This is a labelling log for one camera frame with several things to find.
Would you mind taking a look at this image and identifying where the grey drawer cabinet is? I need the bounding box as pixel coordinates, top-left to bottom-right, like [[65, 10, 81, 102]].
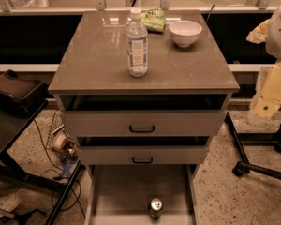
[[47, 9, 241, 225]]

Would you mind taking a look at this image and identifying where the black chair base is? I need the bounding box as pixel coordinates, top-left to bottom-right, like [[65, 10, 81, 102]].
[[232, 123, 281, 180]]

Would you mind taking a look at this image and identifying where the white ceramic bowl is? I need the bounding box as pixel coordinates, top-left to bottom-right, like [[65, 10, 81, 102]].
[[169, 20, 202, 48]]

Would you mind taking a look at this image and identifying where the green soda can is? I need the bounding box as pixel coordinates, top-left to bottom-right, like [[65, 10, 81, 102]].
[[149, 198, 163, 218]]

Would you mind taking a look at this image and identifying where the middle drawer with handle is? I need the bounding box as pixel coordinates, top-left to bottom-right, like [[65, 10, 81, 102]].
[[77, 137, 209, 165]]

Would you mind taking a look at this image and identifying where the green chip bag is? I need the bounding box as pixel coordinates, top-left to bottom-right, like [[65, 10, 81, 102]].
[[141, 8, 166, 33]]

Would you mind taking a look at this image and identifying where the white shoe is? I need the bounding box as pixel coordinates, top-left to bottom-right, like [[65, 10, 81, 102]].
[[0, 194, 21, 218]]

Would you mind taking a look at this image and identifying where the black floor cable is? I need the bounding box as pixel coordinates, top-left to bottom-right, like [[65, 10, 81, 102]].
[[22, 105, 86, 219]]

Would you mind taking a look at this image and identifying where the wire basket with clutter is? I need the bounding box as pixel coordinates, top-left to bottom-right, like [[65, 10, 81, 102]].
[[46, 111, 77, 161]]

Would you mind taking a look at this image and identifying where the dark box on table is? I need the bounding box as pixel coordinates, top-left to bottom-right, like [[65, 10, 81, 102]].
[[0, 69, 48, 117]]

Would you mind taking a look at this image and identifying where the drawer with handle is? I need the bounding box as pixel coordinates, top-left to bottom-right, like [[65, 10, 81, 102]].
[[77, 137, 209, 165], [59, 94, 228, 138]]

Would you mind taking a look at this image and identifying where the top drawer with handle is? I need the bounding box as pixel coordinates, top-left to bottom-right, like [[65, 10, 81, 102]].
[[59, 94, 228, 138]]

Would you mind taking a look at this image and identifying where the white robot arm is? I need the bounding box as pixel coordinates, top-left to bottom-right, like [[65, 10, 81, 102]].
[[246, 3, 281, 118]]

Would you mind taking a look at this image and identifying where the black side table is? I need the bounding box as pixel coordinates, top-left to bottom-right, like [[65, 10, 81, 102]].
[[0, 100, 82, 225]]

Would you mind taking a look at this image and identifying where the open bottom drawer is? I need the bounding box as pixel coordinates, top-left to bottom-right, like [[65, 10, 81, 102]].
[[83, 165, 200, 225]]

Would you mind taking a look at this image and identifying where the clear plastic water bottle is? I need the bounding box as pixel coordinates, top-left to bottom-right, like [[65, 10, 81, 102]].
[[126, 8, 148, 77]]

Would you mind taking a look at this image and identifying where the black stand leg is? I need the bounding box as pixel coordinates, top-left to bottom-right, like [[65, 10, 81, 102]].
[[225, 113, 248, 163]]

